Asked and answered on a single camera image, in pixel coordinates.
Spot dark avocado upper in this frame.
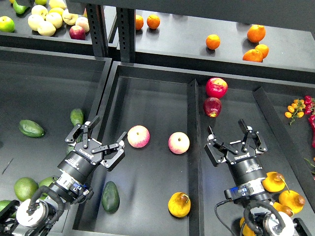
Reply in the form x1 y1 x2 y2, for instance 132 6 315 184
70 108 84 126

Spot front orange on shelf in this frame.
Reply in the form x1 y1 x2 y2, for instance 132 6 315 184
243 49 263 62

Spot pink apple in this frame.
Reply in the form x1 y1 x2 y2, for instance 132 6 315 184
168 132 190 154
127 125 150 148

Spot light green mango upper left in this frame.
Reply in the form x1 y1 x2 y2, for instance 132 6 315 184
14 177 38 202

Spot light green mango upper right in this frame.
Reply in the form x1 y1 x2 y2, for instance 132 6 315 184
38 176 56 188

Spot black shelf post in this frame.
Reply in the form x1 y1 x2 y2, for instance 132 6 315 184
116 7 136 63
86 3 109 58

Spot black left tray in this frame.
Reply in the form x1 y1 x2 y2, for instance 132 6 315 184
0 47 112 200

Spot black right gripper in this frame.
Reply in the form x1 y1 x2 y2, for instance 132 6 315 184
204 119 268 186

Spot dark avocado far left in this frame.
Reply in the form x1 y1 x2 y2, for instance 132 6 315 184
19 119 45 138

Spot red chili peppers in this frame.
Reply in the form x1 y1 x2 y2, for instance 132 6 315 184
304 95 315 148

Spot black shelf post right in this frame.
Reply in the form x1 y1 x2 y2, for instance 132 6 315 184
116 7 136 63

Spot red apple on shelf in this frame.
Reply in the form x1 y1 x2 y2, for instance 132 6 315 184
69 25 86 40

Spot black middle tray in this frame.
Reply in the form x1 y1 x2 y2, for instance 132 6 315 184
63 62 206 236

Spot orange behind front orange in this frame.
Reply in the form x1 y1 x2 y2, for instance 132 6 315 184
255 44 269 59

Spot dark green avocado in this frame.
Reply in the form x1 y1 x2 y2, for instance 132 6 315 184
101 181 120 213

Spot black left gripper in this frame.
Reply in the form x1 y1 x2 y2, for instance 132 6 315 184
58 116 127 180

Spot black tray divider centre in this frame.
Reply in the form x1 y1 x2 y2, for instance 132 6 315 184
187 80 204 236

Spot black shelf post left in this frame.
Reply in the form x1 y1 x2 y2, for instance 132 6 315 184
86 3 109 58

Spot large orange top right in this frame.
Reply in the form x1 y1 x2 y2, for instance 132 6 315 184
247 25 266 43

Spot pale pink peach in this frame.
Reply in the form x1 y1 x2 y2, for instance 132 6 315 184
75 17 90 33

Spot dark red apple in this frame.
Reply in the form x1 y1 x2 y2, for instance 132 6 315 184
203 97 222 118

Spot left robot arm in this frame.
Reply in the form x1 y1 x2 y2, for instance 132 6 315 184
0 117 127 236

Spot yellow pear bottom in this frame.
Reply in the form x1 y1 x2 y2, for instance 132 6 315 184
239 217 255 236

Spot black tray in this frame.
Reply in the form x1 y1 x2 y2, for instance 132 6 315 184
63 62 206 236
0 47 112 200

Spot orange centre shelf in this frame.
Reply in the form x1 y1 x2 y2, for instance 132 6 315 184
205 34 221 50

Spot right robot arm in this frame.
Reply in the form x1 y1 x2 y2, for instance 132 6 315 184
204 119 311 236

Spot pink apple left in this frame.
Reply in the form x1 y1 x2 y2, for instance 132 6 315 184
127 125 150 148

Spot pink apple right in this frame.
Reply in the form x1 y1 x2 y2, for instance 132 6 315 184
168 132 190 154

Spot orange half hidden by post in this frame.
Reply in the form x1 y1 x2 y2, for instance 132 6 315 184
135 15 144 30

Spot orange cherry tomato bunch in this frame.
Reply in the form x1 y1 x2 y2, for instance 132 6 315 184
284 99 306 125

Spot bright red apple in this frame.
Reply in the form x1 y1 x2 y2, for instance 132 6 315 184
205 77 228 99

